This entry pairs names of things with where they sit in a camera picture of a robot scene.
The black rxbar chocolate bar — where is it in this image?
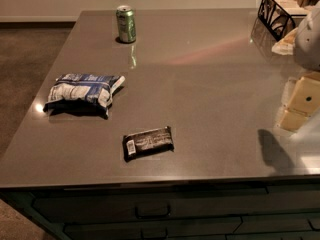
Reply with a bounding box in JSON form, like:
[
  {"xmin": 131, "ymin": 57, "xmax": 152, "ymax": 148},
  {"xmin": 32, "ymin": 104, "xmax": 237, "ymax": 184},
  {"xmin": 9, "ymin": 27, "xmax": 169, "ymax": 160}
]
[{"xmin": 122, "ymin": 126, "xmax": 174, "ymax": 162}]

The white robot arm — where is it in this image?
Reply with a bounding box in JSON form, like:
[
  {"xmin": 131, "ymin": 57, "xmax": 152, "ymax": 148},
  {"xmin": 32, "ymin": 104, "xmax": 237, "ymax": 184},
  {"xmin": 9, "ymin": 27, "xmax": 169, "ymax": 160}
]
[{"xmin": 277, "ymin": 4, "xmax": 320, "ymax": 132}]

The green soda can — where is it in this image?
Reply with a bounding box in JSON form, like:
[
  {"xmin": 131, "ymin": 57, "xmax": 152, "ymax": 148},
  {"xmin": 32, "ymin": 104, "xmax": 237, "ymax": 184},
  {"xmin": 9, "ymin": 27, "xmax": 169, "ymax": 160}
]
[{"xmin": 116, "ymin": 5, "xmax": 136, "ymax": 43}]

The dark cabinet with drawers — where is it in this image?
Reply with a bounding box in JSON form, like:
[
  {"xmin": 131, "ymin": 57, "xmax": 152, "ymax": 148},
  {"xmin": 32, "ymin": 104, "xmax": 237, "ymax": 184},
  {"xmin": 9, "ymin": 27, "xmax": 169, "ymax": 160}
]
[{"xmin": 1, "ymin": 181, "xmax": 320, "ymax": 240}]

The blue white chip bag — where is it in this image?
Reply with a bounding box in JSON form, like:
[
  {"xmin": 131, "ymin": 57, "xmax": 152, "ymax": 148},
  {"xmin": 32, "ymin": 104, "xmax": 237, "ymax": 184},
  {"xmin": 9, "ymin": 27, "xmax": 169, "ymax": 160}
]
[{"xmin": 43, "ymin": 73, "xmax": 125, "ymax": 118}]

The black wire basket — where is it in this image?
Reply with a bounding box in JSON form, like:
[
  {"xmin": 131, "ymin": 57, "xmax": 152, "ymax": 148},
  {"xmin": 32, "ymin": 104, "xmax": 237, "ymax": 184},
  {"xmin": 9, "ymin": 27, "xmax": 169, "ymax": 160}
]
[{"xmin": 258, "ymin": 0, "xmax": 319, "ymax": 41}]

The upper drawer handle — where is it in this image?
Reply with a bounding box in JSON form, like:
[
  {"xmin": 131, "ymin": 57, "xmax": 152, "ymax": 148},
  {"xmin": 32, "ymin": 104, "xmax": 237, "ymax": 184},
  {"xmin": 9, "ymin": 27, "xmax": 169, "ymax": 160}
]
[{"xmin": 134, "ymin": 204, "xmax": 171, "ymax": 219}]

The drawer handle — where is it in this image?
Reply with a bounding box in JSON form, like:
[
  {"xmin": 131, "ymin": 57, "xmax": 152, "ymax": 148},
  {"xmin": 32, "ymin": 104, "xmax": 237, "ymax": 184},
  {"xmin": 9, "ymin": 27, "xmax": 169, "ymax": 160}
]
[
  {"xmin": 134, "ymin": 204, "xmax": 171, "ymax": 219},
  {"xmin": 141, "ymin": 229, "xmax": 168, "ymax": 240}
]

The lower drawer handle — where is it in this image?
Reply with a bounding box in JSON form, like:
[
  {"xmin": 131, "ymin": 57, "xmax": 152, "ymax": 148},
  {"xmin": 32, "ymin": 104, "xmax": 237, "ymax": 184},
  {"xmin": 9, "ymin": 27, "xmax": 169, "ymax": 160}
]
[{"xmin": 141, "ymin": 229, "xmax": 168, "ymax": 240}]

